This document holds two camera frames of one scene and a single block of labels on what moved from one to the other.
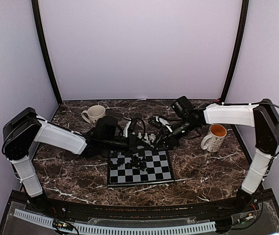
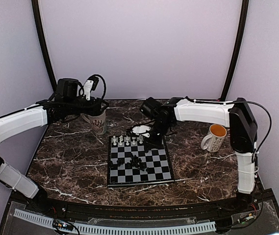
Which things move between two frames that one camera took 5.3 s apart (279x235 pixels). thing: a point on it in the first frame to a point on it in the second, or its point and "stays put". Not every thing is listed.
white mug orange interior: (213, 141) stays put
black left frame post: (44, 48) stays put
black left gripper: (133, 140) to (94, 109)
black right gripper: (167, 137) to (151, 144)
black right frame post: (238, 45) stays put
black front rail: (225, 208) stays put
